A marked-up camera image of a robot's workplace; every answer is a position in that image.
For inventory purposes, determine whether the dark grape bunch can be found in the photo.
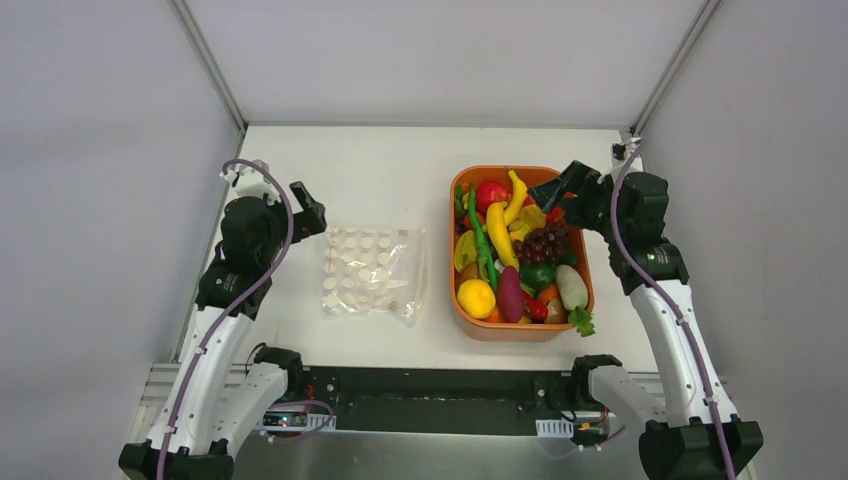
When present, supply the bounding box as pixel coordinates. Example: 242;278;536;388
512;223;577;266

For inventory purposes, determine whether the clear zip top bag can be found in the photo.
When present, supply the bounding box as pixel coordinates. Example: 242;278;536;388
321;224;428;324

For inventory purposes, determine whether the long green chili pepper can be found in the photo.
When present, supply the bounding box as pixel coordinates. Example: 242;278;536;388
468;186;498;291

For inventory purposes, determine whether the yellow lemon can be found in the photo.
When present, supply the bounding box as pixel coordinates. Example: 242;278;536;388
456;279;496;319

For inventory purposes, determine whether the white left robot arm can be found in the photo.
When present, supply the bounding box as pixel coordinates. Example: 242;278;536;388
118;159;327;479

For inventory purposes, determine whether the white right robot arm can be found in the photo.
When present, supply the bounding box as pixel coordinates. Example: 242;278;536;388
528;161;764;479

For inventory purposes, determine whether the yellow banana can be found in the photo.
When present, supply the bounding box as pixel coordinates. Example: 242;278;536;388
504;170;528;225

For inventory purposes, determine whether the red apple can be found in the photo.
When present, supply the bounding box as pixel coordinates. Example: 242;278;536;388
475;180;510;215

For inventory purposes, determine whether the yellow chili pepper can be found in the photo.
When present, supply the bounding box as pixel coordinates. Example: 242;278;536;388
486;202;520;270

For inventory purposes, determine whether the white radish with leaves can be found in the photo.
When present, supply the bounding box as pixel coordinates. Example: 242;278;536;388
555;265;595;337

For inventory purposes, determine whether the green avocado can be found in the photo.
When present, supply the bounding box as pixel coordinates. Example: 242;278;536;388
519;263;556;291

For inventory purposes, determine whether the orange plastic bin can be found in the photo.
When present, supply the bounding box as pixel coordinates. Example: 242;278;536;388
450;165;595;342

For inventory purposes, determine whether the yellow bell pepper slice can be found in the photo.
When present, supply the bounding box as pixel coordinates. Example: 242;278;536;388
453;230;478;273

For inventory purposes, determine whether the brown potato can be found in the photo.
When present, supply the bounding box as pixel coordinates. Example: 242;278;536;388
544;297;568;324

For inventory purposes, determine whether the red chili pepper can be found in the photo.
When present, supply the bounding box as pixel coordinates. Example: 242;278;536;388
524;295;549;323

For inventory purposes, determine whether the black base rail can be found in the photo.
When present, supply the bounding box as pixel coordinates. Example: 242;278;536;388
284;366;603;436

